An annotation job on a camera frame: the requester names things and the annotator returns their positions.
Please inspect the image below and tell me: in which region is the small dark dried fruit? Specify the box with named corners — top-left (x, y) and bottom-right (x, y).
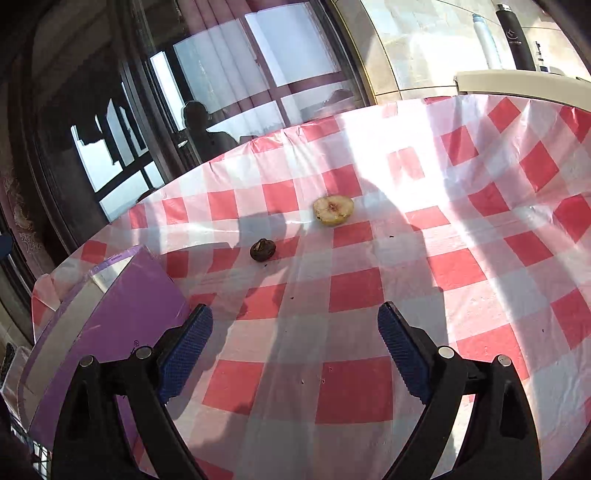
top-left (249, 238), bottom-right (276, 263)

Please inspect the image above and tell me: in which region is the halved apple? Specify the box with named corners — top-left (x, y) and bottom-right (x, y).
top-left (312, 195), bottom-right (355, 226)

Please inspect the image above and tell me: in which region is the purple cardboard box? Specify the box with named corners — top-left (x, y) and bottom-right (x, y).
top-left (18, 245), bottom-right (189, 449)

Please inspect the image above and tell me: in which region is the red white checkered tablecloth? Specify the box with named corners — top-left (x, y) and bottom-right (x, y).
top-left (32, 95), bottom-right (590, 479)

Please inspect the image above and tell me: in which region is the white water bottle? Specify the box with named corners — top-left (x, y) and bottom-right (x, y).
top-left (472, 14), bottom-right (502, 70)

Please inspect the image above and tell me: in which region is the black water bottle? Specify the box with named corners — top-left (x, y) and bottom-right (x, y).
top-left (496, 4), bottom-right (536, 71)

